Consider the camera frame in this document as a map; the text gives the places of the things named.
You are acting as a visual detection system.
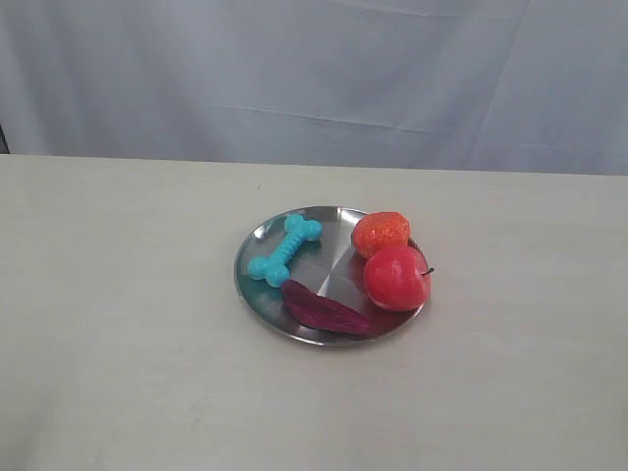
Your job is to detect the turquoise toy bone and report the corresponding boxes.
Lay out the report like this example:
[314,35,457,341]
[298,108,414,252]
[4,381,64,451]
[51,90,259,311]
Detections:
[246,214,323,288]

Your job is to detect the orange toy strawberry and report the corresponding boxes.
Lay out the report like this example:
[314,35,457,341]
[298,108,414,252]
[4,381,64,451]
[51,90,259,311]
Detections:
[351,212,411,259]

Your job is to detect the purple sweet potato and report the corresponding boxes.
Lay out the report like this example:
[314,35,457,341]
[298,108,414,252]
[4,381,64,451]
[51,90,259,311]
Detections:
[281,280,374,336]

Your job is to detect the red apple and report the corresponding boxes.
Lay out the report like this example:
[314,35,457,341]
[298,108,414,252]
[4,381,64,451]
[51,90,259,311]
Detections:
[363,245,434,312]

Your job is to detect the white backdrop cloth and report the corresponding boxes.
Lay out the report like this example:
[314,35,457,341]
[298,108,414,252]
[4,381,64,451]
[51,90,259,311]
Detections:
[1,1,627,175]

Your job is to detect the dark stand at backdrop edge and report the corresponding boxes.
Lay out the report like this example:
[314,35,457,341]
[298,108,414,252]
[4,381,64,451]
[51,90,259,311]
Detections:
[0,127,10,154]

